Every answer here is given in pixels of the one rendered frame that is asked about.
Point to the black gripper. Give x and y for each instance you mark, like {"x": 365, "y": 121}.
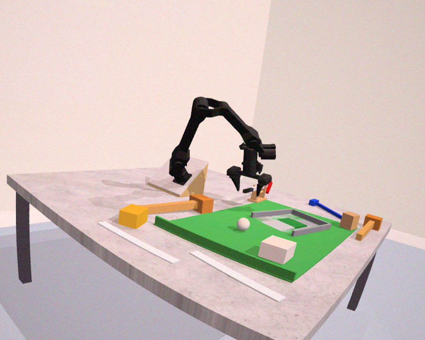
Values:
{"x": 249, "y": 170}

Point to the white ball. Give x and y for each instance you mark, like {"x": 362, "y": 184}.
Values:
{"x": 243, "y": 224}

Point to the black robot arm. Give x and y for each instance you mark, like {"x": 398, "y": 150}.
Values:
{"x": 252, "y": 145}

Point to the blue putter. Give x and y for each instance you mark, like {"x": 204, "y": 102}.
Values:
{"x": 315, "y": 202}

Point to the white flat strip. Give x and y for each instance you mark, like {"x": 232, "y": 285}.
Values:
{"x": 241, "y": 278}
{"x": 139, "y": 243}

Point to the green flat mat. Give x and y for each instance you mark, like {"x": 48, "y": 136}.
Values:
{"x": 222, "y": 226}

